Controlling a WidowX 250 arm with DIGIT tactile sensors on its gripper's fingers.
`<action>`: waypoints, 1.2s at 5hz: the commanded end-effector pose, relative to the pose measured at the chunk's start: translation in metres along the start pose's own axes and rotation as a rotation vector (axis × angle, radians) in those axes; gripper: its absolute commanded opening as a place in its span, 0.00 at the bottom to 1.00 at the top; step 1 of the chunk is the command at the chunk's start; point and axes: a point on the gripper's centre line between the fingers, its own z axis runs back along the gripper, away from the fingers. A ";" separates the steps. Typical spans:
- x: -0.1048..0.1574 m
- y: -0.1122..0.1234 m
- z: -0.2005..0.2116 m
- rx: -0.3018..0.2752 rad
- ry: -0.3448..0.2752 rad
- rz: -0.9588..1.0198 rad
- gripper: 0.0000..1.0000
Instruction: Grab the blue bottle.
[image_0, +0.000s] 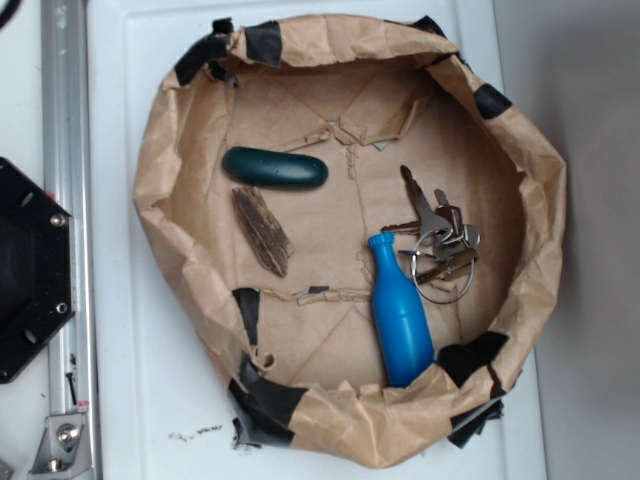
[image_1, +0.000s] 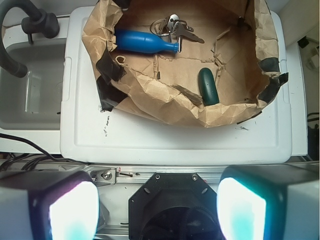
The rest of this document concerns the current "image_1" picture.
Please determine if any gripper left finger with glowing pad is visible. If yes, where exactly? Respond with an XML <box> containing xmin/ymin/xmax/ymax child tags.
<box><xmin>0</xmin><ymin>170</ymin><xmax>100</xmax><ymax>240</ymax></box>

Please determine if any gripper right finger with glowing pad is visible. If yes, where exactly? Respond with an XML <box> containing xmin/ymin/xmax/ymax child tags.
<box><xmin>216</xmin><ymin>163</ymin><xmax>320</xmax><ymax>240</ymax></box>

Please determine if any blue plastic bottle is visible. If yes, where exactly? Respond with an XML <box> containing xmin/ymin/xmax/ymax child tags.
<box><xmin>114</xmin><ymin>29</ymin><xmax>179</xmax><ymax>54</ymax></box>

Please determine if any white plastic cooler lid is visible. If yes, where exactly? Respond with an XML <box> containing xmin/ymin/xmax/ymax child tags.
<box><xmin>60</xmin><ymin>6</ymin><xmax>293</xmax><ymax>166</ymax></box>

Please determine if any white sink basin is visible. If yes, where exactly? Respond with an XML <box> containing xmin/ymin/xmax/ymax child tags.
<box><xmin>0</xmin><ymin>18</ymin><xmax>69</xmax><ymax>131</ymax></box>

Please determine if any dark green oblong object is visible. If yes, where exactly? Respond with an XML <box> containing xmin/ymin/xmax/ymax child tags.
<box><xmin>198</xmin><ymin>67</ymin><xmax>220</xmax><ymax>106</ymax></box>

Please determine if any crumpled brown paper bag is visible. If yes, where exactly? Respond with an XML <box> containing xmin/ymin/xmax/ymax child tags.
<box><xmin>82</xmin><ymin>0</ymin><xmax>288</xmax><ymax>128</ymax></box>

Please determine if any black faucet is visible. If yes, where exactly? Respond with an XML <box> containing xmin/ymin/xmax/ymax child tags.
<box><xmin>0</xmin><ymin>0</ymin><xmax>60</xmax><ymax>78</ymax></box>

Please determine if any silver key bunch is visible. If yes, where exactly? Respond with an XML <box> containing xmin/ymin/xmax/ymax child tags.
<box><xmin>149</xmin><ymin>14</ymin><xmax>205</xmax><ymax>53</ymax></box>

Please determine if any aluminium rail frame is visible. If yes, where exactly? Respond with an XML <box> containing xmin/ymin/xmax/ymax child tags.
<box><xmin>84</xmin><ymin>164</ymin><xmax>226</xmax><ymax>185</ymax></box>

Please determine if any black cable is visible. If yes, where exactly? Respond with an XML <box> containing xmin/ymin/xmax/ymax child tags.
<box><xmin>0</xmin><ymin>133</ymin><xmax>76</xmax><ymax>171</ymax></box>

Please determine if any black octagonal mount plate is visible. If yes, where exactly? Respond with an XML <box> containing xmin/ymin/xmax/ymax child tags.
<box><xmin>128</xmin><ymin>173</ymin><xmax>225</xmax><ymax>240</ymax></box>

